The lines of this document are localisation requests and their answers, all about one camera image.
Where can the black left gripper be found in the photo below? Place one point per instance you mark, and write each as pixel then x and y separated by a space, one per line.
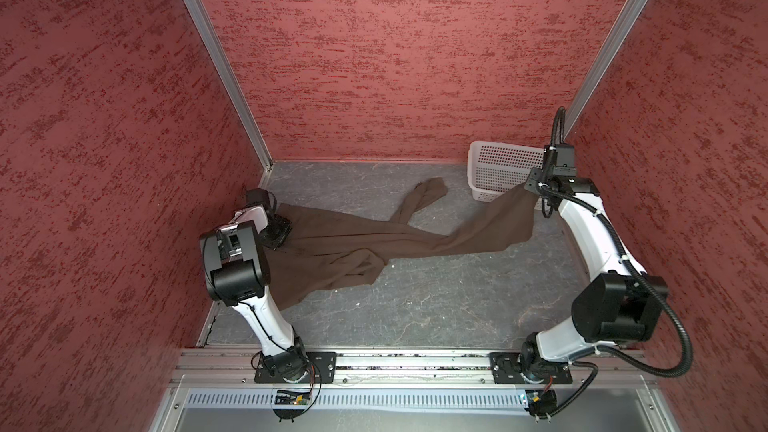
pixel 271 243

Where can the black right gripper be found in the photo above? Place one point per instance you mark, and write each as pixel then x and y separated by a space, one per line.
pixel 530 182

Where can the brown trousers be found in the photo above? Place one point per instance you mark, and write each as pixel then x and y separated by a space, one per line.
pixel 331 250

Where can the white plastic basket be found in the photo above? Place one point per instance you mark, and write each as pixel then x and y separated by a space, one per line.
pixel 495 168

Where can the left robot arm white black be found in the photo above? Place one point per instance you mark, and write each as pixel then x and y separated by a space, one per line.
pixel 237 274

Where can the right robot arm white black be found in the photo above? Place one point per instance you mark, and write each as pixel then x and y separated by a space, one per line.
pixel 614 308

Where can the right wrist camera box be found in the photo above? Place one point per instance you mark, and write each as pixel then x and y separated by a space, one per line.
pixel 559 160

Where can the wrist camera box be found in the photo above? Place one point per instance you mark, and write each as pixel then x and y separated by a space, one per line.
pixel 261 197
pixel 559 160

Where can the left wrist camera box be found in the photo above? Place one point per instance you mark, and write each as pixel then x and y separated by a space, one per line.
pixel 261 197

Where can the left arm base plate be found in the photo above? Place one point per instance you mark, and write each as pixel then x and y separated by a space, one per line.
pixel 317 367

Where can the aluminium front rail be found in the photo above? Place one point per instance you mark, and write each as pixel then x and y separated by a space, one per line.
pixel 353 368

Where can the perforated white cable duct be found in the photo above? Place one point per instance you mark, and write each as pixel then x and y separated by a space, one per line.
pixel 504 402

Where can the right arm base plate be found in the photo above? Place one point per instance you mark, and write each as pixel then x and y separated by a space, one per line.
pixel 512 368

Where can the right aluminium corner post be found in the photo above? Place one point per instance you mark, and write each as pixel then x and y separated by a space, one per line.
pixel 618 33

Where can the aluminium corner post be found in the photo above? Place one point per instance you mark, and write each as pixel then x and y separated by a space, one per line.
pixel 217 54
pixel 618 33

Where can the left aluminium corner post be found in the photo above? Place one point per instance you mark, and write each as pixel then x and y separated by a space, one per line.
pixel 217 54

